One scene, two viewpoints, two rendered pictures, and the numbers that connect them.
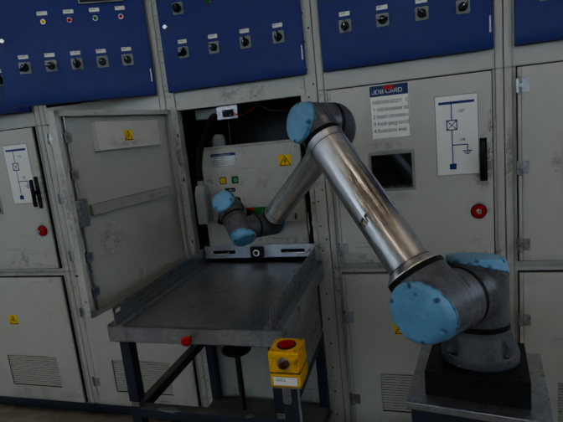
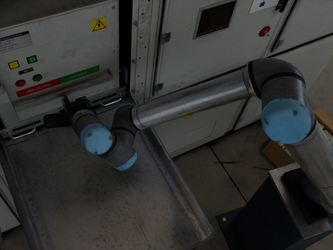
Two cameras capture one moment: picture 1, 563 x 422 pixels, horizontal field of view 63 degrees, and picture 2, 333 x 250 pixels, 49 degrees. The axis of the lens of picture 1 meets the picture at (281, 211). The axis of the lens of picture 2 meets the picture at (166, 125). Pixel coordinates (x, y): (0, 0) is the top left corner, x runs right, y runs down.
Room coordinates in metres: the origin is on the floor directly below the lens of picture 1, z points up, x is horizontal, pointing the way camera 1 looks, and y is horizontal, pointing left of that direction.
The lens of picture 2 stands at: (1.24, 0.54, 2.20)
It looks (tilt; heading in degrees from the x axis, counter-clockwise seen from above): 57 degrees down; 306
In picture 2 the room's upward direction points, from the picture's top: 11 degrees clockwise
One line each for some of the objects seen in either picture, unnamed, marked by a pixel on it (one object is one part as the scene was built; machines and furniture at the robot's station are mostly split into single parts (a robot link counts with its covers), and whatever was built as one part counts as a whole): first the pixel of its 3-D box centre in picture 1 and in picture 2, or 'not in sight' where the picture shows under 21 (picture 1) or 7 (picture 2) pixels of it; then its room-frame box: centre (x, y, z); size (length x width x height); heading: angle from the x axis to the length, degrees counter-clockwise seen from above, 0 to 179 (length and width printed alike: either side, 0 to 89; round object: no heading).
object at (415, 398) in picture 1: (477, 379); (315, 193); (1.10, -0.47, 0.74); 0.32 x 0.32 x 0.02; 65
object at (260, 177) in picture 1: (252, 197); (57, 70); (2.06, 0.13, 1.15); 0.48 x 0.01 x 0.48; 74
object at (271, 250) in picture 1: (259, 249); (65, 106); (2.08, 0.12, 0.89); 0.54 x 0.05 x 0.06; 74
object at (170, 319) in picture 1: (229, 296); (103, 193); (1.70, 0.23, 0.82); 0.68 x 0.62 x 0.06; 163
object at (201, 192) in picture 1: (204, 204); (4, 105); (2.06, 0.35, 1.14); 0.08 x 0.05 x 0.17; 164
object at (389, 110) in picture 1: (389, 111); not in sight; (1.82, -0.46, 1.47); 0.15 x 0.01 x 0.21; 73
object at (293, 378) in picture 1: (288, 362); not in sight; (1.08, 0.02, 0.85); 0.08 x 0.08 x 0.10; 73
